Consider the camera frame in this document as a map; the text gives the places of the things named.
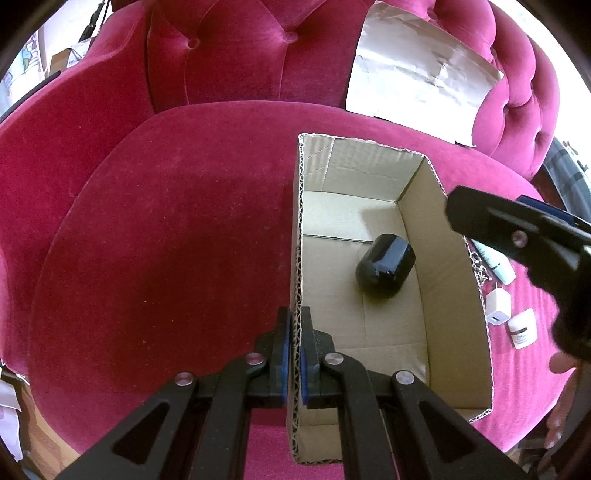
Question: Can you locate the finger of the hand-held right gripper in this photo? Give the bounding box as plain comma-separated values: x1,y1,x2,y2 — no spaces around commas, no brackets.
516,195,591,237
445,185,591,301

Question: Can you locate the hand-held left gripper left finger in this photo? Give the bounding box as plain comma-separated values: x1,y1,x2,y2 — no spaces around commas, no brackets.
55,307,290,480

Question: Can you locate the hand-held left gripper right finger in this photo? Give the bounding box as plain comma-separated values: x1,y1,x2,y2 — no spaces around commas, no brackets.
300,307,532,480

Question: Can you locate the pale blue cosmetic tube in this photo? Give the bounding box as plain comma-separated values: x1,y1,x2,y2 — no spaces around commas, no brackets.
472,237,515,284

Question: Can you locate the small white cream jar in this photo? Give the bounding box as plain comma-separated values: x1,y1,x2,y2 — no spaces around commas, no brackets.
507,308,537,349

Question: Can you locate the ornate metal keychain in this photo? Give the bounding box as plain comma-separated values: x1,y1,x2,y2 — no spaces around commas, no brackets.
468,251,491,286

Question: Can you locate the white charger adapter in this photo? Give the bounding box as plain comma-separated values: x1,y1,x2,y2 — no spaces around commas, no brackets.
485,287,512,326

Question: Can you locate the cardboard box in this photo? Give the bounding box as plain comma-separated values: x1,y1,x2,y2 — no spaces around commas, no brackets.
286,133,496,464

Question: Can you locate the person's right hand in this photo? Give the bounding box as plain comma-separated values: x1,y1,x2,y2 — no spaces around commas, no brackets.
545,352,587,450

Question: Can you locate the dark striped cloth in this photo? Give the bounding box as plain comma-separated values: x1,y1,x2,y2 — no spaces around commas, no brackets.
542,136,591,217

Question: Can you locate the black rounded jar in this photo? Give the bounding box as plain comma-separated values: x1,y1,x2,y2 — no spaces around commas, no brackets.
355,233,415,298

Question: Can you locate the pink tufted velvet sofa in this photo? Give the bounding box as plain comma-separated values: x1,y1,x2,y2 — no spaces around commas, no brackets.
0,0,578,480

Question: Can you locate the pale cloth pile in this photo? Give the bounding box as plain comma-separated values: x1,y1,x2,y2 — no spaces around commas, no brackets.
0,360,29,462

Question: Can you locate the black flat panel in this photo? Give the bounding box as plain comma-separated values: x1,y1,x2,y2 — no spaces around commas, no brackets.
21,70,62,100

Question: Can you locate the small brown cardboard carton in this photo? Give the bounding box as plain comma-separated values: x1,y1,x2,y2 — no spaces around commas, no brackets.
50,39,95,70

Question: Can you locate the black upright device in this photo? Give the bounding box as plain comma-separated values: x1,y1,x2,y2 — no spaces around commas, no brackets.
81,0,106,40

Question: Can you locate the cartoon cat printed curtain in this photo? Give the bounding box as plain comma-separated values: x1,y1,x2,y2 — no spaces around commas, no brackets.
0,28,48,102

